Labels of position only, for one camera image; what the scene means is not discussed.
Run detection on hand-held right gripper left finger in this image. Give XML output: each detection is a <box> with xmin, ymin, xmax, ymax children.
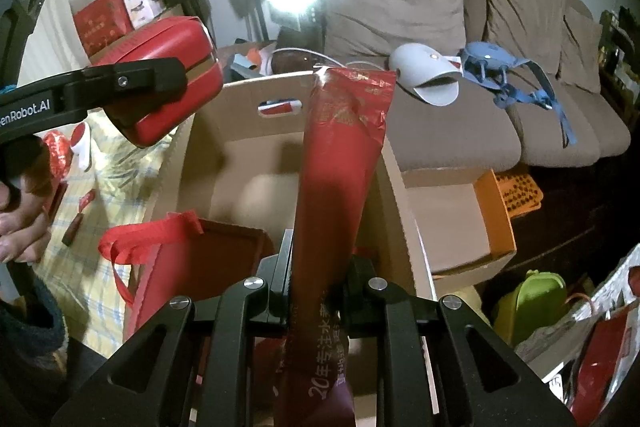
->
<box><xmin>50</xmin><ymin>229</ymin><xmax>296</xmax><ymax>427</ymax></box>

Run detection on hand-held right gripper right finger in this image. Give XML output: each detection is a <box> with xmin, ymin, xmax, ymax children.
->
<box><xmin>345</xmin><ymin>257</ymin><xmax>576</xmax><ymax>427</ymax></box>

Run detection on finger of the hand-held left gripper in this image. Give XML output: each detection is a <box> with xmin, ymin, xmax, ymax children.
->
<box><xmin>84</xmin><ymin>56</ymin><xmax>189</xmax><ymax>110</ymax></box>

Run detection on red zip case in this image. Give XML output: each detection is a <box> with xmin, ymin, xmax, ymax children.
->
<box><xmin>102</xmin><ymin>17</ymin><xmax>224</xmax><ymax>148</ymax></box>

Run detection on large brown cardboard box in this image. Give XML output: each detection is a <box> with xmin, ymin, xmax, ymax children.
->
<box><xmin>122</xmin><ymin>69</ymin><xmax>438</xmax><ymax>427</ymax></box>

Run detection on red webbing strap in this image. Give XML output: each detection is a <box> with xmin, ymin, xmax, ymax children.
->
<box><xmin>97</xmin><ymin>209</ymin><xmax>203</xmax><ymax>427</ymax></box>

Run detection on long red foil packet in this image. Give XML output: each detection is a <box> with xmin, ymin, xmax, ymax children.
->
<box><xmin>272</xmin><ymin>67</ymin><xmax>398</xmax><ymax>427</ymax></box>

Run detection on person's left hand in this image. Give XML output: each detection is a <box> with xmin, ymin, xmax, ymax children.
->
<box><xmin>0</xmin><ymin>178</ymin><xmax>52</xmax><ymax>264</ymax></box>

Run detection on dark red box lid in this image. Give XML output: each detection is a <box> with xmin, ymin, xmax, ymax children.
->
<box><xmin>192</xmin><ymin>217</ymin><xmax>277</xmax><ymax>293</ymax></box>

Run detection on red gift box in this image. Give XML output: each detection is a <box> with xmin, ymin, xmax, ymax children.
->
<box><xmin>72</xmin><ymin>0</ymin><xmax>136</xmax><ymax>55</ymax></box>

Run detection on small white pink box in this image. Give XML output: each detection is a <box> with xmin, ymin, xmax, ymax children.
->
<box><xmin>122</xmin><ymin>0</ymin><xmax>163</xmax><ymax>30</ymax></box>

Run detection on yellow plaid tablecloth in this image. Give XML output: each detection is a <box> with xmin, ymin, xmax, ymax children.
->
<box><xmin>37</xmin><ymin>107</ymin><xmax>193</xmax><ymax>328</ymax></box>

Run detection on small cardboard box orange flap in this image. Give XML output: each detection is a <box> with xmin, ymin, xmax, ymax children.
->
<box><xmin>402</xmin><ymin>167</ymin><xmax>518</xmax><ymax>280</ymax></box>

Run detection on green plastic container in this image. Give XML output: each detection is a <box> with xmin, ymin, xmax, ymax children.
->
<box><xmin>492</xmin><ymin>269</ymin><xmax>568</xmax><ymax>348</ymax></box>

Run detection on brown sofa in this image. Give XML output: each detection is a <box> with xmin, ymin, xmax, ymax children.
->
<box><xmin>300</xmin><ymin>0</ymin><xmax>633</xmax><ymax>172</ymax></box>

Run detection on orange plastic crate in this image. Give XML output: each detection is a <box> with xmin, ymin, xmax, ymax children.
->
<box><xmin>495</xmin><ymin>169</ymin><xmax>545</xmax><ymax>218</ymax></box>

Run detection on white domed device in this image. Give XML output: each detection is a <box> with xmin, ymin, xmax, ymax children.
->
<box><xmin>389</xmin><ymin>43</ymin><xmax>463</xmax><ymax>106</ymax></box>

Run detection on white patterned bag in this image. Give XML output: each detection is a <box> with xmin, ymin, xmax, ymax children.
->
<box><xmin>515</xmin><ymin>242</ymin><xmax>640</xmax><ymax>408</ymax></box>

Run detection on red white paper bag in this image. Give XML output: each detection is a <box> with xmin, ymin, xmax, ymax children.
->
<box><xmin>570</xmin><ymin>297</ymin><xmax>640</xmax><ymax>427</ymax></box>

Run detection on small beige sofa cushion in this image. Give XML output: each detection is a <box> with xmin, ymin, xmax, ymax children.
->
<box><xmin>560</xmin><ymin>4</ymin><xmax>604</xmax><ymax>80</ymax></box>

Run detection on cluttered shelf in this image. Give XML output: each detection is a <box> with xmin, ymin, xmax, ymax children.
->
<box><xmin>597</xmin><ymin>7</ymin><xmax>640</xmax><ymax>128</ymax></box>

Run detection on white cable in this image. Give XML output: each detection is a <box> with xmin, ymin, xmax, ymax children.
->
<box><xmin>272</xmin><ymin>49</ymin><xmax>391</xmax><ymax>74</ymax></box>

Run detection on blue strapped device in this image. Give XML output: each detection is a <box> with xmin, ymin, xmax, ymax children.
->
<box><xmin>457</xmin><ymin>41</ymin><xmax>578</xmax><ymax>148</ymax></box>

